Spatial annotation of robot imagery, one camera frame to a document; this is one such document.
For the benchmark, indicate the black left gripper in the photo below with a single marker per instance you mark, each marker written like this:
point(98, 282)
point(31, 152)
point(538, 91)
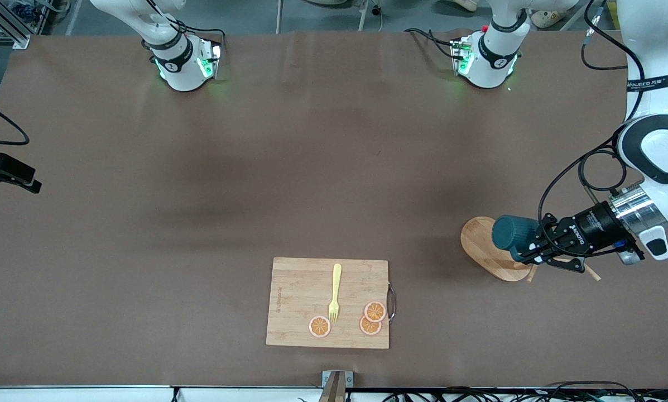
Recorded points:
point(589, 225)

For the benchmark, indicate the teal mug with yellow inside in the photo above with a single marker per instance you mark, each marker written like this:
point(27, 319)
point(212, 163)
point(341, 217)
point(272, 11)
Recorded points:
point(512, 231)

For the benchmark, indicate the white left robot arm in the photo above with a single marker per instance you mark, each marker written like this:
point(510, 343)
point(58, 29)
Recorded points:
point(657, 151)

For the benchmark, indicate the wooden mug tree rack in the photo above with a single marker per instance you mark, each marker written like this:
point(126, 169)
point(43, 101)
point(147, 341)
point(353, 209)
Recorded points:
point(479, 245)

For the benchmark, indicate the orange slice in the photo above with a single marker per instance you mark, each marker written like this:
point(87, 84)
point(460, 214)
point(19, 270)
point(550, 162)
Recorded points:
point(375, 311)
point(320, 326)
point(368, 329)

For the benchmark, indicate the yellow plastic fork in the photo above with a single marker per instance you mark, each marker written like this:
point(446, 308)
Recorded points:
point(336, 279)

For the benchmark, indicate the metal table edge bracket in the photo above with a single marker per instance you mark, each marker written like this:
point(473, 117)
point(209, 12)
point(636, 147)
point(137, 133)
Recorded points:
point(336, 385)

